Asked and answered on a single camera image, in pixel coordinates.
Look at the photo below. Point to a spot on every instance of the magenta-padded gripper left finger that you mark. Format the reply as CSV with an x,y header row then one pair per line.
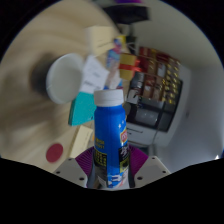
x,y
68,168

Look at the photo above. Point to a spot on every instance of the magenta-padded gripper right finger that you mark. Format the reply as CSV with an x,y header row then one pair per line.
x,y
151,168

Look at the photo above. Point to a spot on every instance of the blue drink bottle white cap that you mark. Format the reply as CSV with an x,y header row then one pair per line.
x,y
110,133

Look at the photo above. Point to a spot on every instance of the flat round red coaster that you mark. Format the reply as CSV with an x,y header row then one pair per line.
x,y
54,152

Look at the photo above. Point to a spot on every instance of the black framed glass door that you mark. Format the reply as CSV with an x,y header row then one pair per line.
x,y
150,115

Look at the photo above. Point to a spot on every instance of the teal book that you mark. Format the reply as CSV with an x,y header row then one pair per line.
x,y
81,110

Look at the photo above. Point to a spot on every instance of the black mug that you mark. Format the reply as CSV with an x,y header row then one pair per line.
x,y
65,78

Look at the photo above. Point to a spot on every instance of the wooden shelf unit with trophies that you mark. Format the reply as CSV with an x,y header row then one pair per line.
x,y
160,73

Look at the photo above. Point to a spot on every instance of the white paper booklet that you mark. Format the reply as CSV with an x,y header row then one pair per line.
x,y
93,73

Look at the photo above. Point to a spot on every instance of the yellow gift box red ribbon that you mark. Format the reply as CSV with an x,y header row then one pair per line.
x,y
128,66

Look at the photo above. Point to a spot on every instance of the blue printed book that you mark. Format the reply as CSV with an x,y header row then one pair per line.
x,y
112,56

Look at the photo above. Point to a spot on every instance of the small beige envelope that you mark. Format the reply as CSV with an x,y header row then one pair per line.
x,y
100,40

